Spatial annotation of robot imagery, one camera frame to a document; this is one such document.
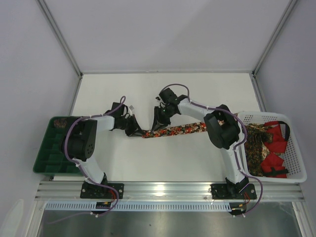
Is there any colourful patterned necktie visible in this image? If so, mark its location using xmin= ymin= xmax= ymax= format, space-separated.
xmin=142 ymin=120 xmax=208 ymax=139

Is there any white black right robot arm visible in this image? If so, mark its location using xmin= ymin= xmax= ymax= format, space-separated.
xmin=152 ymin=87 xmax=249 ymax=198

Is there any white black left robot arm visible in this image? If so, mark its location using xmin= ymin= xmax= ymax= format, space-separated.
xmin=61 ymin=102 xmax=145 ymax=187

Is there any rolled tie in tray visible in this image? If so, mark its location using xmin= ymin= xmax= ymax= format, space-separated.
xmin=53 ymin=118 xmax=67 ymax=129

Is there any green divided plastic tray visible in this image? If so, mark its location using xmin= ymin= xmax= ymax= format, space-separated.
xmin=33 ymin=117 xmax=81 ymax=176

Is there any dark gold patterned tie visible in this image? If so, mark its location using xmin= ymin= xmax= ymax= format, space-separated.
xmin=244 ymin=123 xmax=273 ymax=177

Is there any red fabric tie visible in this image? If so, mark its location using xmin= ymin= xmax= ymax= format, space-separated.
xmin=261 ymin=121 xmax=290 ymax=178

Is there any white plastic basket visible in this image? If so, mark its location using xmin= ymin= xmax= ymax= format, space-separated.
xmin=237 ymin=112 xmax=307 ymax=183

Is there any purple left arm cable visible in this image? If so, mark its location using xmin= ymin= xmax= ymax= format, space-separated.
xmin=46 ymin=95 xmax=128 ymax=224

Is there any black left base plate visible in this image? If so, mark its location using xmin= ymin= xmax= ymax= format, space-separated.
xmin=80 ymin=182 xmax=124 ymax=199

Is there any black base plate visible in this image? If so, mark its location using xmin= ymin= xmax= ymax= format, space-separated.
xmin=210 ymin=183 xmax=257 ymax=200
xmin=80 ymin=182 xmax=124 ymax=199

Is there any white slotted cable duct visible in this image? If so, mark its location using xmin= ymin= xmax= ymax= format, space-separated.
xmin=45 ymin=201 xmax=231 ymax=212

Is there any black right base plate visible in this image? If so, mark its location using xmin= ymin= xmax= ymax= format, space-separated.
xmin=210 ymin=183 xmax=257 ymax=200

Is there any aluminium mounting rail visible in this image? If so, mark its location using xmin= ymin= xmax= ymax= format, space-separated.
xmin=35 ymin=181 xmax=305 ymax=202

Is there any black strap in basket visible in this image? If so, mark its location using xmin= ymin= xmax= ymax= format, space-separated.
xmin=277 ymin=121 xmax=292 ymax=141

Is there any aluminium frame post left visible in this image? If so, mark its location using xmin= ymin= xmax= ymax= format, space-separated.
xmin=36 ymin=0 xmax=83 ymax=79

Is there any aluminium frame post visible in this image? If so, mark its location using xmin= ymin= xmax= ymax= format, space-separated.
xmin=252 ymin=0 xmax=300 ymax=77
xmin=36 ymin=0 xmax=83 ymax=79

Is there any aluminium frame post right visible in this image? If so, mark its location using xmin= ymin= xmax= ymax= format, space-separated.
xmin=252 ymin=0 xmax=300 ymax=77

